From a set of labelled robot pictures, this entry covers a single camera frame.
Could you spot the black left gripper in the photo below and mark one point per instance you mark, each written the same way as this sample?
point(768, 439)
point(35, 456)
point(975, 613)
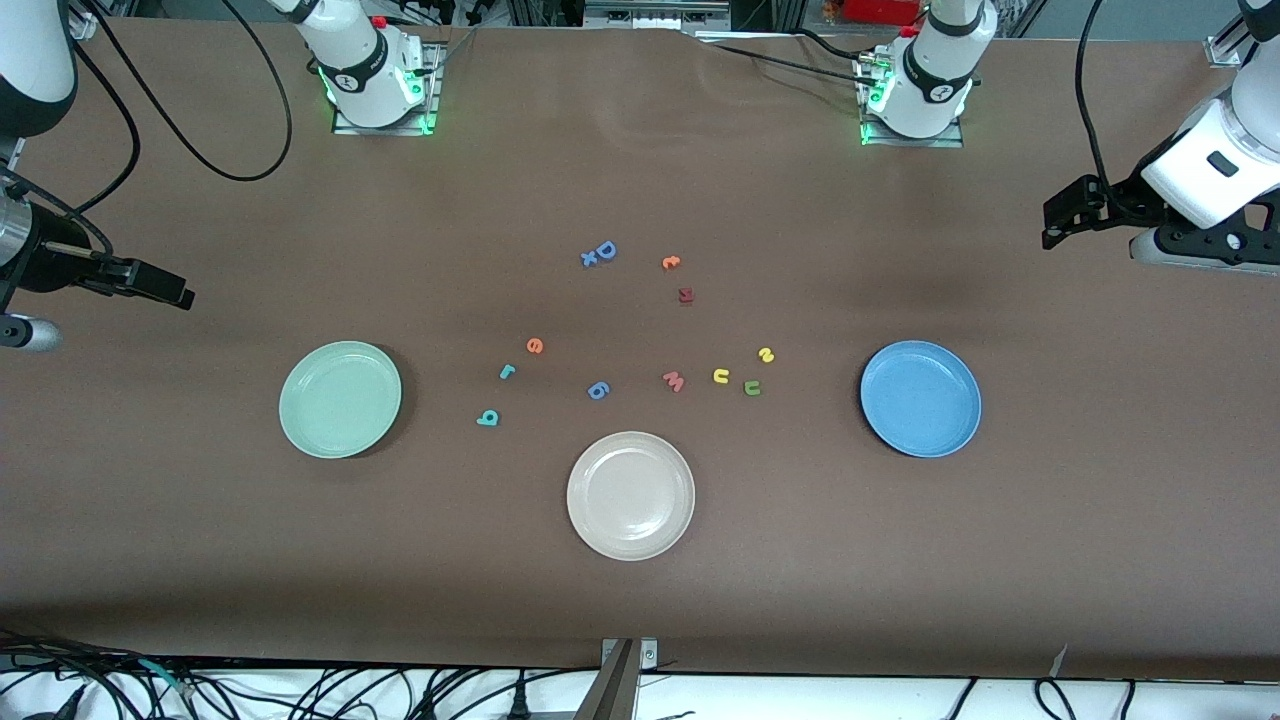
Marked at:
point(1128, 200)

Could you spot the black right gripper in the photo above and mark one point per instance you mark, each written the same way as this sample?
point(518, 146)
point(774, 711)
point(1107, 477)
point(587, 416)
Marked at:
point(45, 268)

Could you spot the teal foam letter q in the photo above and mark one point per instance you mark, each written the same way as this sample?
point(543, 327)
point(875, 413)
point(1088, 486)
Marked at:
point(482, 420)

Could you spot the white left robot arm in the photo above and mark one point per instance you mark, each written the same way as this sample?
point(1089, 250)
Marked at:
point(940, 70)

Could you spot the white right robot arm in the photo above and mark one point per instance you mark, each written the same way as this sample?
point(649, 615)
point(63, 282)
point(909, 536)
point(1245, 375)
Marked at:
point(355, 60)

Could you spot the mint green plate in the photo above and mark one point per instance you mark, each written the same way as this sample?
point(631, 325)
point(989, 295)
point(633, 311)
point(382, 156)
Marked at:
point(340, 400)

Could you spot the blue plate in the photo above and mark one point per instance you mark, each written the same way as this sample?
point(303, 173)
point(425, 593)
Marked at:
point(920, 398)

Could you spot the brown table cover sheet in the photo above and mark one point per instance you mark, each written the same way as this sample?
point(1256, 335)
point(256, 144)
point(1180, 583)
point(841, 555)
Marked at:
point(200, 550)

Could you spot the red box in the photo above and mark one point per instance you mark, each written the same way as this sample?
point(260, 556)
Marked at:
point(880, 10)

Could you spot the pink foam letter w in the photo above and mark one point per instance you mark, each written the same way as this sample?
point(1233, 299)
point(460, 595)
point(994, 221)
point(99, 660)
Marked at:
point(674, 381)

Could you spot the white paper tag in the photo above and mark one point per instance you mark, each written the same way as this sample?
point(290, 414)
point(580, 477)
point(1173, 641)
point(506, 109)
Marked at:
point(1061, 660)

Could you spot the blue foam letter D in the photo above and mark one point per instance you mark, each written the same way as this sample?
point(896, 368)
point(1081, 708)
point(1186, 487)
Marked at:
point(613, 251)

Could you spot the blue foam figure six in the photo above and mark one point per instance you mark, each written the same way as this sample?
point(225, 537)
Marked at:
point(603, 393)

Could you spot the beige plate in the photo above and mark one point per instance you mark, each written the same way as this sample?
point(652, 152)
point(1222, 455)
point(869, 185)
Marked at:
point(631, 495)

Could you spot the black power plug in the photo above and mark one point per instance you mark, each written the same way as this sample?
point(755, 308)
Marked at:
point(519, 703)

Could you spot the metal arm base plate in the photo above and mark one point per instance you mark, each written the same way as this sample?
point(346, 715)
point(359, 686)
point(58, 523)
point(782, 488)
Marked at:
point(910, 143)
point(434, 100)

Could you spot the aluminium frame corner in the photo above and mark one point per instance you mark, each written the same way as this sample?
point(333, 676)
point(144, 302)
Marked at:
point(1225, 52)
point(85, 25)

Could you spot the metal table clamp bracket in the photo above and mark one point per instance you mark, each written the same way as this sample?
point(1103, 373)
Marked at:
point(615, 690)

